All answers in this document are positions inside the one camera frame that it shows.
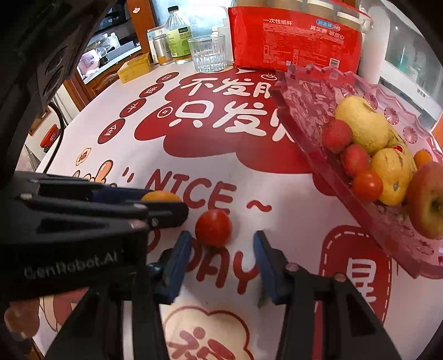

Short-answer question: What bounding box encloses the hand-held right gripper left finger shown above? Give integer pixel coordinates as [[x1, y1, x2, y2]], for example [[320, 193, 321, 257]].
[[45, 230, 194, 360]]

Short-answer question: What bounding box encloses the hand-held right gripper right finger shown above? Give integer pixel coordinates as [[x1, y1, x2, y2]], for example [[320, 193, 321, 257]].
[[253, 230, 404, 360]]

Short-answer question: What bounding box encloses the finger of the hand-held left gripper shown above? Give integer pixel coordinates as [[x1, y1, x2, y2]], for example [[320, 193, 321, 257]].
[[20, 194, 190, 230], [16, 171, 154, 203]]

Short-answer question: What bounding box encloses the small orange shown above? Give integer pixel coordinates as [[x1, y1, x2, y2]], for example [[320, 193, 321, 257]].
[[413, 150, 433, 170], [141, 191, 182, 203]]

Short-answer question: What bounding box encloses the red tomato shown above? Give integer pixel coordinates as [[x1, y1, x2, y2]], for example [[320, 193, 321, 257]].
[[195, 209, 232, 248], [352, 169, 384, 202]]

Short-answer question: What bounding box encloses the pink glass fruit plate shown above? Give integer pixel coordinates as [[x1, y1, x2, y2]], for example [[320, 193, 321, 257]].
[[269, 65, 443, 280]]

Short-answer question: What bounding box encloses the small red fruit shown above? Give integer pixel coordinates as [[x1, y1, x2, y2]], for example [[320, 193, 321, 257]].
[[322, 119, 354, 154], [340, 143, 371, 177]]

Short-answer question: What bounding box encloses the person's left hand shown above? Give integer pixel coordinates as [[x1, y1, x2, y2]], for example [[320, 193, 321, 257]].
[[4, 299, 40, 338]]

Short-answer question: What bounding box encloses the red and white printed tablecloth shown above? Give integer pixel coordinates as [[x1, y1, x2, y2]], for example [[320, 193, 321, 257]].
[[24, 66, 443, 360]]

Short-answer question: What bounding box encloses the red box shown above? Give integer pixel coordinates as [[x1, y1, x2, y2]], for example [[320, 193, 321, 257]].
[[39, 125, 59, 149]]

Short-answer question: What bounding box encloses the yellow cardboard box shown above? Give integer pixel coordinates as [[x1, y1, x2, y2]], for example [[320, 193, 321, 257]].
[[117, 53, 153, 84]]

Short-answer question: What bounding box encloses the small grey can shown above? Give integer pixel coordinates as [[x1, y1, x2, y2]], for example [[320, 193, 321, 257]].
[[152, 33, 174, 66]]

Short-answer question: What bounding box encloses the clear drinking glass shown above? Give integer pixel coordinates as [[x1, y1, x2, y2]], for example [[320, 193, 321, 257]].
[[188, 35, 228, 73]]

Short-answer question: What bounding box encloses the green label bottle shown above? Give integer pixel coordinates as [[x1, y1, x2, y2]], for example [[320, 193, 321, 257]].
[[164, 5, 194, 65]]

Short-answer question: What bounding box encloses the red apple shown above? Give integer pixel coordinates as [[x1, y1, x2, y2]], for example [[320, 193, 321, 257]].
[[406, 161, 443, 239]]

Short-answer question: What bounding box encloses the yellow pear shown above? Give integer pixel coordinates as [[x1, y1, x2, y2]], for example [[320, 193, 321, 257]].
[[334, 96, 391, 155]]

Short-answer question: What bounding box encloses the wooden cabinet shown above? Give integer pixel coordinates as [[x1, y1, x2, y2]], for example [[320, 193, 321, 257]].
[[64, 0, 163, 113]]

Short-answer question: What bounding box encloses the red paper cup packet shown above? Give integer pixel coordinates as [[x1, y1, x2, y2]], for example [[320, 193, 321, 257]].
[[226, 5, 367, 73]]

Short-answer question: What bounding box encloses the white countertop appliance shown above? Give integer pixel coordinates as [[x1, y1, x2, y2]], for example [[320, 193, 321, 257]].
[[358, 0, 443, 130]]

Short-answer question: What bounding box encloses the black cable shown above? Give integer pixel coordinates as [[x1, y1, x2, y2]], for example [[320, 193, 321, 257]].
[[35, 102, 68, 174]]

